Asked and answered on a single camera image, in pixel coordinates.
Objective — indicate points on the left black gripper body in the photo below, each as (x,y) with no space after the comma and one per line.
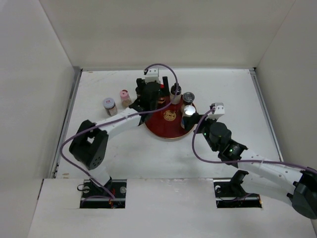
(141,83)

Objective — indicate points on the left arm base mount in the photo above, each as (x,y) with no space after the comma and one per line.
(95,197)

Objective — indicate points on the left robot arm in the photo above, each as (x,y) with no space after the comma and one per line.
(89,144)

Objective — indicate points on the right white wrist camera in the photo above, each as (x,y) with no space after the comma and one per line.
(217,110)

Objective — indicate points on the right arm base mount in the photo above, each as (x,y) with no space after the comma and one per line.
(230,194)

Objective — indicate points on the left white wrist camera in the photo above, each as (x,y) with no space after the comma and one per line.
(151,75)

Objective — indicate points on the red lid sauce jar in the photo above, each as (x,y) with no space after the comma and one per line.
(162,98)

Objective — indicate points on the black lid spice bottle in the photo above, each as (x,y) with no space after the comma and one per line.
(138,92)

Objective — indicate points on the red round tray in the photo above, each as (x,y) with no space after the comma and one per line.
(167,123)

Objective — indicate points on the clear cap pepper grinder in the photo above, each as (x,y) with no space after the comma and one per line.
(188,98)

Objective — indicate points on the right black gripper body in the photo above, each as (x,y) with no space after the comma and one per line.
(205,126)

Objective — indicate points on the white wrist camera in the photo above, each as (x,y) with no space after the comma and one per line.
(151,75)
(217,110)

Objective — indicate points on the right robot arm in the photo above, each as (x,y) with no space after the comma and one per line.
(290,183)

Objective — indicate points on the black knob salt grinder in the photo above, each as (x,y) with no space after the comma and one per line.
(175,94)

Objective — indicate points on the dark jar white lid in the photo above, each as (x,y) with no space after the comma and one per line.
(110,106)

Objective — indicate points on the blue label silver cap bottle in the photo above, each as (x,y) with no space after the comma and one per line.
(188,111)

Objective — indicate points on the pink lid spice bottle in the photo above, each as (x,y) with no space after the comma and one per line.
(125,98)

